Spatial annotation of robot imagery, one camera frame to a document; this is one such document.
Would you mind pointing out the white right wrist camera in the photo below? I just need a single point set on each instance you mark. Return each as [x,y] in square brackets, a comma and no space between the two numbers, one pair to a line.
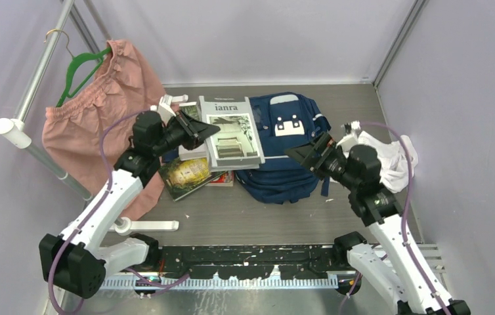
[352,132]

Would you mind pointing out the grey hardcover book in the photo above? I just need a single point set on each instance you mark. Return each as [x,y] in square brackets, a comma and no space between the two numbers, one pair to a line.
[237,145]

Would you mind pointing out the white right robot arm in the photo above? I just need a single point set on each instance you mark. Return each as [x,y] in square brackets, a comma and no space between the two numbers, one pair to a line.
[407,283]

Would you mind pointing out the white cloth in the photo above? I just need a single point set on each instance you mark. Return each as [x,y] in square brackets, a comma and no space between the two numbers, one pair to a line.
[394,157]

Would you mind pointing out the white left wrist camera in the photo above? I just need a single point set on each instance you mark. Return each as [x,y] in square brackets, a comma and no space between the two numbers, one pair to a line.
[167,106]

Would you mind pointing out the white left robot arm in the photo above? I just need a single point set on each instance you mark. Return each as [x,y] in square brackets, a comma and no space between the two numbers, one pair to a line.
[74,259]

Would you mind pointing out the white slotted cable duct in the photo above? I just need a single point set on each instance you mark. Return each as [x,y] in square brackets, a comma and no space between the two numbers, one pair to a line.
[124,282]

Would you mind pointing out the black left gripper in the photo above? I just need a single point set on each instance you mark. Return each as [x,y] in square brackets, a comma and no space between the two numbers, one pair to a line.
[198,131]

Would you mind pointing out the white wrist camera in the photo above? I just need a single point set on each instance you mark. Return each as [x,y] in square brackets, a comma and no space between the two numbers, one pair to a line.
[352,132]
[167,106]

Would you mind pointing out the pink cloth garment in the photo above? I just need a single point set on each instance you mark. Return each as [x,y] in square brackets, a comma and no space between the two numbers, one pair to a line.
[98,121]

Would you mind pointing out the red cover book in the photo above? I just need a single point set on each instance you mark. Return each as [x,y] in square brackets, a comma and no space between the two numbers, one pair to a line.
[225,180]

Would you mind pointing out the metal clothes rack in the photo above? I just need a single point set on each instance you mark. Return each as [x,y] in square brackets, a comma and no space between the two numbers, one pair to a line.
[13,129]

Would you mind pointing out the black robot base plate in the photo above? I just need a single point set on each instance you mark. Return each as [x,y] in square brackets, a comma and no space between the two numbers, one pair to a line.
[246,262]

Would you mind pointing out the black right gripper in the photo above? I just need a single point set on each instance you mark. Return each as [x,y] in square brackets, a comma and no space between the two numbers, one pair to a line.
[304,155]

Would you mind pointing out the palm leaf white book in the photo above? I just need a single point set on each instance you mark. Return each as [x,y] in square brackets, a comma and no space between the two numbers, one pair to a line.
[193,110]

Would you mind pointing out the green jungle cover book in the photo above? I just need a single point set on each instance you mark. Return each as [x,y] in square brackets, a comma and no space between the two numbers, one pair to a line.
[182,178]

